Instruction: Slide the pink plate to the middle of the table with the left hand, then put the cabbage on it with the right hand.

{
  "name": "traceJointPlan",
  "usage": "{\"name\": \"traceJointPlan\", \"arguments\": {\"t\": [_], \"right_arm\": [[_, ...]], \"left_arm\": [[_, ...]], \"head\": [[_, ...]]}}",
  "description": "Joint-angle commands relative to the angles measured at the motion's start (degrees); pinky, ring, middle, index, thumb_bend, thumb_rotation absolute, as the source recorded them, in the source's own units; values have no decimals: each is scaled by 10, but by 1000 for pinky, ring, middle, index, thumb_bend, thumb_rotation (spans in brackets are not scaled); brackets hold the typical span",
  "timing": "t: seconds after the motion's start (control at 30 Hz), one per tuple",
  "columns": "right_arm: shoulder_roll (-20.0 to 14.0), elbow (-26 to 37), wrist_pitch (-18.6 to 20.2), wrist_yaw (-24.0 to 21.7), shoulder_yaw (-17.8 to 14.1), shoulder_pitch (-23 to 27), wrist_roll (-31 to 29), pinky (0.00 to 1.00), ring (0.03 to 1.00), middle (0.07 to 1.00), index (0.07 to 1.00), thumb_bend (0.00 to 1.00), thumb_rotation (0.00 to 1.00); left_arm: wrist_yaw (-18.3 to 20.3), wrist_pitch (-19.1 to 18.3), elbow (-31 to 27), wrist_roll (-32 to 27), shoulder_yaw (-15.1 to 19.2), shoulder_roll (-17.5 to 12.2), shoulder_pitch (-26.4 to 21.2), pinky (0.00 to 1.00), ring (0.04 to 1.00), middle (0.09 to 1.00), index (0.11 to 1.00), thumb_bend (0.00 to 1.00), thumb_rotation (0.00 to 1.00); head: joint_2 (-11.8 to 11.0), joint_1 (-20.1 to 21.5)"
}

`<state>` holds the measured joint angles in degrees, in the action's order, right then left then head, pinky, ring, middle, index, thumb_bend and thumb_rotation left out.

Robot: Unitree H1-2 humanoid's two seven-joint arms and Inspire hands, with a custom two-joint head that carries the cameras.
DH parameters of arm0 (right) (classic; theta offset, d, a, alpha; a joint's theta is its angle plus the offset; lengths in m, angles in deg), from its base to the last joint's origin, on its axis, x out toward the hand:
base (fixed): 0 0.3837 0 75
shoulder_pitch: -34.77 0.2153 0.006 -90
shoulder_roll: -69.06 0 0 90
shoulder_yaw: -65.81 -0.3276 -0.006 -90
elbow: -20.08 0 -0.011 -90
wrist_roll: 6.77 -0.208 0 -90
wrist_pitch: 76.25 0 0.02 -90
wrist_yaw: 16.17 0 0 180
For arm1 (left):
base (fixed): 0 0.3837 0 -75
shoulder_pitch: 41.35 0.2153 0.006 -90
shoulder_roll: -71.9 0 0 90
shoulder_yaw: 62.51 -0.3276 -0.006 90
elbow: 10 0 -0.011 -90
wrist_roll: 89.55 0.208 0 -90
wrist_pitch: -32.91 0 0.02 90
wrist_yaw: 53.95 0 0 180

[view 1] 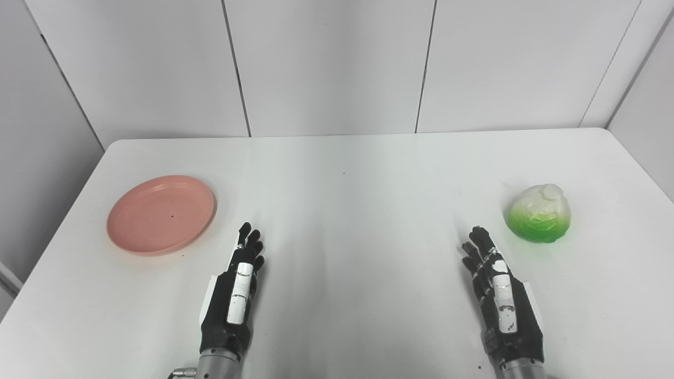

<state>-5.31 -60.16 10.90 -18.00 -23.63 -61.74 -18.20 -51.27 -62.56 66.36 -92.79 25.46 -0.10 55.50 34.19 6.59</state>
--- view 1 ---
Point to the pink round plate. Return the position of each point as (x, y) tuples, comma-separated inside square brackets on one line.
[(161, 215)]

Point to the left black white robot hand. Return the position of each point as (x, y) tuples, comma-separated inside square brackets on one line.
[(236, 295)]

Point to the green white toy cabbage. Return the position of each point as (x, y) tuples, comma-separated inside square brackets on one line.
[(538, 216)]

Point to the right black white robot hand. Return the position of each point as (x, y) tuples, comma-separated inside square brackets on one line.
[(505, 305)]

